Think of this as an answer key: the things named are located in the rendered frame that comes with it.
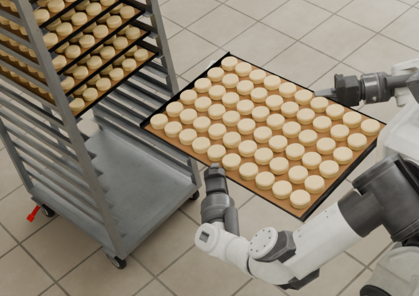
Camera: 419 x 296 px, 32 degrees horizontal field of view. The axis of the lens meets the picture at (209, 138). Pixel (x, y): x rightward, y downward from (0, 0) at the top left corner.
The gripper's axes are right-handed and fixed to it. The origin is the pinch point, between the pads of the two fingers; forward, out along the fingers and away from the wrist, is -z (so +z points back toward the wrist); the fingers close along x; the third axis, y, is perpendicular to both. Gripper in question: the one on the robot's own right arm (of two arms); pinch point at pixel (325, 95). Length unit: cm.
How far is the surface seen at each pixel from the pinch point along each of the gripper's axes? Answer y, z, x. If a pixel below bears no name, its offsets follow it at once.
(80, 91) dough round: -33, -79, -13
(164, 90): -51, -54, -33
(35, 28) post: -18, -81, 25
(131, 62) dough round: -44, -62, -13
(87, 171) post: -17, -82, -36
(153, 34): -49, -52, -6
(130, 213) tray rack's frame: -38, -79, -86
